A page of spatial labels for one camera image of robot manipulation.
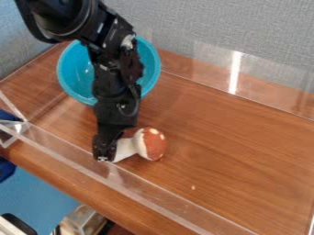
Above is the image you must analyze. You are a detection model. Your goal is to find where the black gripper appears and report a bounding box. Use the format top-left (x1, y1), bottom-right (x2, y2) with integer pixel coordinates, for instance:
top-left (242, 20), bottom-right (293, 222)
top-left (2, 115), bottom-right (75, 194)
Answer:
top-left (93, 50), bottom-right (143, 162)

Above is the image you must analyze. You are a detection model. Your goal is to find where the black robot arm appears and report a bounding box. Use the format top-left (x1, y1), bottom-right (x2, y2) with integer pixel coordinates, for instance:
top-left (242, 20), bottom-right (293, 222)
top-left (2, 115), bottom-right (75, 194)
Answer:
top-left (14, 0), bottom-right (145, 162)

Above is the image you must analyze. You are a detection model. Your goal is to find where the white brown toy mushroom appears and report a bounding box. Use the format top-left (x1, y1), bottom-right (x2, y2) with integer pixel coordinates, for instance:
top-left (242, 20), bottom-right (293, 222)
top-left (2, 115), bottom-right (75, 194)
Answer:
top-left (113, 128), bottom-right (166, 162)

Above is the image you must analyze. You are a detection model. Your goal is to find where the blue cloth object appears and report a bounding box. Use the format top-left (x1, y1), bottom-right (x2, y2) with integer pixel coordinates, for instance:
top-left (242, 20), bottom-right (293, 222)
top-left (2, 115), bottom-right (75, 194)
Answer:
top-left (0, 108), bottom-right (23, 183)

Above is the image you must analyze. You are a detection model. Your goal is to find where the blue bowl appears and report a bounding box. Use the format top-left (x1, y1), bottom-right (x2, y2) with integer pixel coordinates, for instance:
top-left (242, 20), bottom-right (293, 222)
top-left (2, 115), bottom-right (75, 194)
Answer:
top-left (56, 36), bottom-right (162, 106)

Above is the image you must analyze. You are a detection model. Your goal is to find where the metallic box below table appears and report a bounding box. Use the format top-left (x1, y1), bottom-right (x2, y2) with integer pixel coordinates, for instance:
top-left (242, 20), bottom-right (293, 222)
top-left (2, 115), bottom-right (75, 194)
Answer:
top-left (51, 205), bottom-right (107, 235)

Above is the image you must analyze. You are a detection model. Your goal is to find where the black white object below table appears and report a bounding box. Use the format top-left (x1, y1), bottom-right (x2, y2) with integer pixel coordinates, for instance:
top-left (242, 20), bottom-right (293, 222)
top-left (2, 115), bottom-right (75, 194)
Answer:
top-left (0, 213), bottom-right (38, 235)

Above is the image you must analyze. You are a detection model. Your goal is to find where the clear acrylic tray wall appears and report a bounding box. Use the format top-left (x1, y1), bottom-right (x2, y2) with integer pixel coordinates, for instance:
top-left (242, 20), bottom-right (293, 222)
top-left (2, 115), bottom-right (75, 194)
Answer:
top-left (0, 44), bottom-right (314, 235)

